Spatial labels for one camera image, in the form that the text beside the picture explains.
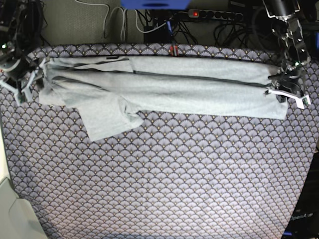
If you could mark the blue box overhead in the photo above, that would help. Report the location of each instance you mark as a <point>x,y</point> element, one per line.
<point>155,4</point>

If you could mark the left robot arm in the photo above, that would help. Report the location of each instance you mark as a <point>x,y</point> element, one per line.
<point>288,30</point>

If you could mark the fan-patterned table cloth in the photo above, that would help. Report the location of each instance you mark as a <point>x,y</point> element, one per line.
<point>176,176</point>

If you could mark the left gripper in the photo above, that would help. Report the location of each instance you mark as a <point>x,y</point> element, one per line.
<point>291,82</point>

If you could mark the black power strip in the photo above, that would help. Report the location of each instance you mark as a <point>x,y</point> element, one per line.
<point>215,15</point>

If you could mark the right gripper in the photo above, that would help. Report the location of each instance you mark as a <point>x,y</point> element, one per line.
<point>16,71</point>

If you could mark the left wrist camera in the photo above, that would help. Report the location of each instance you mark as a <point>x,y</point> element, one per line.
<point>301,101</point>

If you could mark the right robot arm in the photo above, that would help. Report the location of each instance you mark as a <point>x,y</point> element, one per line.
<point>21,23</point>

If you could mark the red black table clamp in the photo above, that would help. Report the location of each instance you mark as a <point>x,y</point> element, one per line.
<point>173,50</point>

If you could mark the light grey T-shirt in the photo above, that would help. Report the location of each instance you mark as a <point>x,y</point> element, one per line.
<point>109,93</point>

